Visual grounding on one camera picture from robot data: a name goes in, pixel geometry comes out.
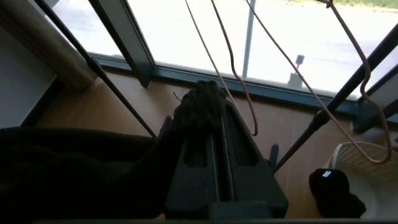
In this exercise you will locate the white laundry basket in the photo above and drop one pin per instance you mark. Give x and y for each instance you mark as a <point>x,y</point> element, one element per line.
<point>373,186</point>

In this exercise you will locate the heap of black clothes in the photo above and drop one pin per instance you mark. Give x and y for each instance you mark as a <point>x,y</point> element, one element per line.
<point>332,193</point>

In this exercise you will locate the black clothes rack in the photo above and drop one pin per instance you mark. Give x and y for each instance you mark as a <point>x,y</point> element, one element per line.
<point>342,93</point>

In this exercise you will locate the window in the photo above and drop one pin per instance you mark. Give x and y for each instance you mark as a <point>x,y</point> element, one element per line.
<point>130,37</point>

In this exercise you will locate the black shorts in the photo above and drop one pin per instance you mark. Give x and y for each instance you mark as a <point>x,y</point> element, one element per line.
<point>62,174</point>

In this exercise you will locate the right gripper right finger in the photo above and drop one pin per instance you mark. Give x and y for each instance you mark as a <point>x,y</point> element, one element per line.
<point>252,180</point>

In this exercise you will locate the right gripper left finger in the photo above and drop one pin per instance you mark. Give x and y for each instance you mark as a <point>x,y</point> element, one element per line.
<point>192,180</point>

